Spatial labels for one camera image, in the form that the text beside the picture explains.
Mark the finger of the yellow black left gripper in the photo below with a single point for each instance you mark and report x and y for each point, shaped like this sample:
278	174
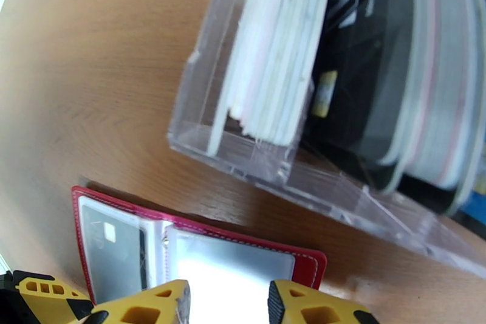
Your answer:
49	296

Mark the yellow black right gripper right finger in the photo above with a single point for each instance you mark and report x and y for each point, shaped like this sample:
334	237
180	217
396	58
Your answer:
311	307

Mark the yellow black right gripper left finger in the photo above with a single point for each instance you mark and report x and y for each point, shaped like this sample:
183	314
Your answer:
152	306

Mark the red leather card holder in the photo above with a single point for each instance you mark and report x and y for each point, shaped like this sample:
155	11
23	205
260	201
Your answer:
305	268

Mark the black VIP card number 821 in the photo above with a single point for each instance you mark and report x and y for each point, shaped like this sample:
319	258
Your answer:
114	258

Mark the blue plastic card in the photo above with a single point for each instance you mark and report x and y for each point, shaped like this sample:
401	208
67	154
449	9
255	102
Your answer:
474	205

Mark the black VIP card number 823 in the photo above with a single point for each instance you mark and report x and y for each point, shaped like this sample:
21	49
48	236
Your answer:
353	87

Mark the white card stack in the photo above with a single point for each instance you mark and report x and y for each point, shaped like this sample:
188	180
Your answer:
429	87
273	49

